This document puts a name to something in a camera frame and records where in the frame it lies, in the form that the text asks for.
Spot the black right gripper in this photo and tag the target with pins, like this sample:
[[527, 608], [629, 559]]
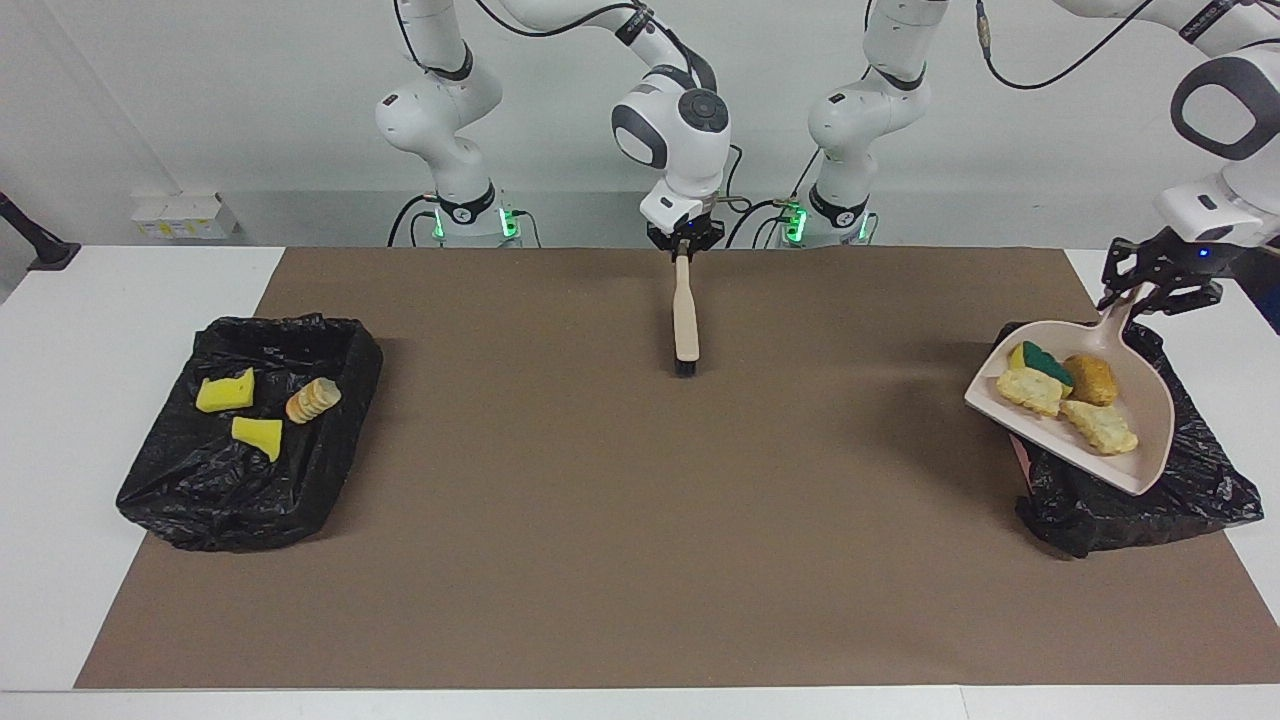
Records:
[[685, 230]]

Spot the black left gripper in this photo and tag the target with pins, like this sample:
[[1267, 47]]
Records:
[[1200, 258]]

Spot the beige hand brush black bristles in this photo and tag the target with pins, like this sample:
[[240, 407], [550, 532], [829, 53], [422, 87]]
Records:
[[685, 320]]

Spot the orange-brown foam lump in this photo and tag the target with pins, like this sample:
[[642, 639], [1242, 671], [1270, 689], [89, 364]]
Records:
[[1092, 380]]

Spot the beige plastic dustpan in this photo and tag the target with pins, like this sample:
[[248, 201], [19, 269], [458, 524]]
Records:
[[1145, 400]]

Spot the green and yellow sponge piece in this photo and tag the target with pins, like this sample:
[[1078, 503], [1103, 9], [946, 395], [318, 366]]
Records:
[[1042, 362]]

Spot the cream foam chunk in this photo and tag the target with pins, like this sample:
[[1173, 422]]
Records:
[[1100, 428], [1030, 390], [313, 400]]

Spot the wedge yellow sponge piece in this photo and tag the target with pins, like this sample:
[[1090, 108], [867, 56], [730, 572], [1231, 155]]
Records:
[[258, 435]]

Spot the notched yellow sponge piece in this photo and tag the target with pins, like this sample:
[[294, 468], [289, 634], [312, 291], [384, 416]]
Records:
[[225, 392]]

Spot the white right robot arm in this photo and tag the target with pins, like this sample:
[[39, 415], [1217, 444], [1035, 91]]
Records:
[[680, 125]]

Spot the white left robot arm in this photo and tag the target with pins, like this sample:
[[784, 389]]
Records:
[[860, 110]]

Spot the black bag lined pink bin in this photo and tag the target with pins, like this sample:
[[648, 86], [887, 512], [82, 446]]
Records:
[[1120, 520]]

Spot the dark blue furniture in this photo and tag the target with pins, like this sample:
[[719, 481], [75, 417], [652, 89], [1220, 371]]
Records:
[[1270, 300]]

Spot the brown table mat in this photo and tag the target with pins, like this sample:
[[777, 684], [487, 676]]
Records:
[[600, 650]]

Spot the white power strip box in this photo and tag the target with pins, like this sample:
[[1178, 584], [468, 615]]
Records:
[[180, 215]]

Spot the black stand post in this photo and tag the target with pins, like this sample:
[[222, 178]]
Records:
[[40, 245]]

